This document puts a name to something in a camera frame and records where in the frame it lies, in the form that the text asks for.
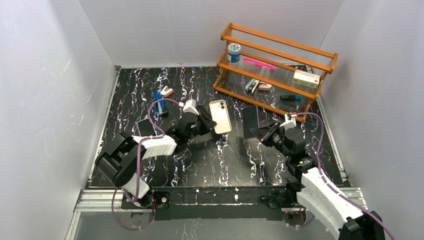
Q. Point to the white red cardboard box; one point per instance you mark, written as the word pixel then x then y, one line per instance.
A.
pixel 307 79

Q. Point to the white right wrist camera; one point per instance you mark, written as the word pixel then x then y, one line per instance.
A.
pixel 289 121

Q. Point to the black blue marker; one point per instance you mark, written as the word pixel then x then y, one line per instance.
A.
pixel 291 98

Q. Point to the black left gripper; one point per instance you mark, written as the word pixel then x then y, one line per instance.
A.
pixel 200 120

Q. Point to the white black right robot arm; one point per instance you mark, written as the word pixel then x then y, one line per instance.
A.
pixel 312 189

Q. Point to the small pink white stapler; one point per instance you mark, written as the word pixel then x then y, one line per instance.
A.
pixel 166 91

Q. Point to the beige pink phone case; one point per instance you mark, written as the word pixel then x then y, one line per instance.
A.
pixel 220 115

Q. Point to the black arm mounting base bar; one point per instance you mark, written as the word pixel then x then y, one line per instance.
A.
pixel 246 202

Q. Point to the light blue small stapler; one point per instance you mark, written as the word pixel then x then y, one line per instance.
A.
pixel 251 85

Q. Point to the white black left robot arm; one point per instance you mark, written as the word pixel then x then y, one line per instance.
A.
pixel 120 161

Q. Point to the pink pen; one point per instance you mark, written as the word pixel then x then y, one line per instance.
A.
pixel 259 63

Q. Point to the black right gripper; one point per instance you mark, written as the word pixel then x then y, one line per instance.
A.
pixel 269 135

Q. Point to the white blue labelled jar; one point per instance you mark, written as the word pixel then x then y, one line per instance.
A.
pixel 233 52

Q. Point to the phone in light blue case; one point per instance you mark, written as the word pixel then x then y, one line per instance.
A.
pixel 145 128

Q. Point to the purple edged smartphone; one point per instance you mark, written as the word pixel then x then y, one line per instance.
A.
pixel 249 120

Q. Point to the orange wooden shelf rack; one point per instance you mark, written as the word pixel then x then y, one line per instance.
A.
pixel 285 55

